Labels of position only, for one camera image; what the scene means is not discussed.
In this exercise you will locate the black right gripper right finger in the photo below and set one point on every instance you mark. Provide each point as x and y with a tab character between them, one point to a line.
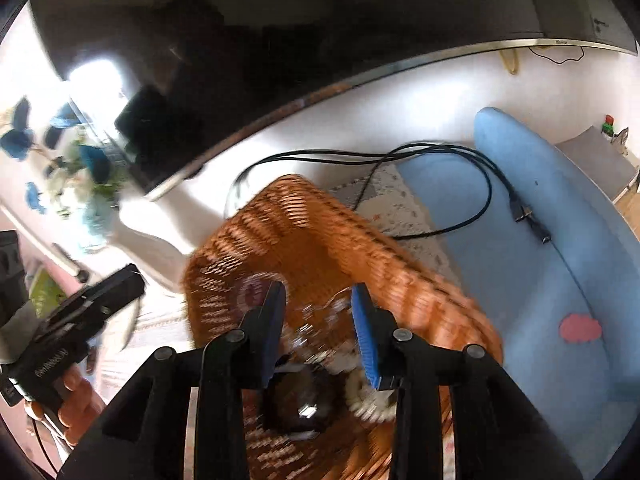
394	358

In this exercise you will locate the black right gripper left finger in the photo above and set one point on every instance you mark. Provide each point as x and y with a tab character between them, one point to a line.
242	359

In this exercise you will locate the person's left hand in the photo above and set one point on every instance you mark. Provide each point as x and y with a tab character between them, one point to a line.
79	410

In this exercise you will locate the brown wicker basket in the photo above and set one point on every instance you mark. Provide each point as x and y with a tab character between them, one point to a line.
303	237

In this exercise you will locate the white ribbed vase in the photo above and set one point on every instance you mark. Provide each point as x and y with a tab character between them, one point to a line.
158	235

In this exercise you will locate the blue artificial flowers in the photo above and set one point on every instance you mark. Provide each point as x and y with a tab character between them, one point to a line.
80	186

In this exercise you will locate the striped woven table mat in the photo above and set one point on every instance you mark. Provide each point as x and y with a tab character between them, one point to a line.
392	208

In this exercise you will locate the pink cloud sticker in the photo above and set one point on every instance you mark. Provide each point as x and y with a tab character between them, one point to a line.
578	328

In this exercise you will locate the blue chair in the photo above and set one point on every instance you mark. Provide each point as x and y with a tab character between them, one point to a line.
532	247

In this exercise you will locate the black television screen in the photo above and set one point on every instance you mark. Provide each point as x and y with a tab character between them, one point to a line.
201	75

